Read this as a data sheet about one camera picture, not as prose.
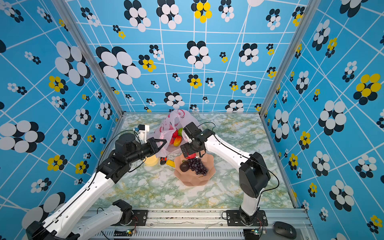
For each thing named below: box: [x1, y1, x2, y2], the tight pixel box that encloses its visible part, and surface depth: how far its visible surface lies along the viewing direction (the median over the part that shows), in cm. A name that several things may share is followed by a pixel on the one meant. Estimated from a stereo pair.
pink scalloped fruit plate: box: [174, 152, 217, 187], surface depth 88 cm
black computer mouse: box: [274, 221, 297, 239], surface depth 71 cm
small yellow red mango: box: [173, 136, 182, 147], surface depth 101 cm
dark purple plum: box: [179, 159, 189, 172], surface depth 88 cm
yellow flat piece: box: [166, 159, 176, 168], surface depth 94 cm
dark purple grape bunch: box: [187, 157, 209, 176], surface depth 87 cm
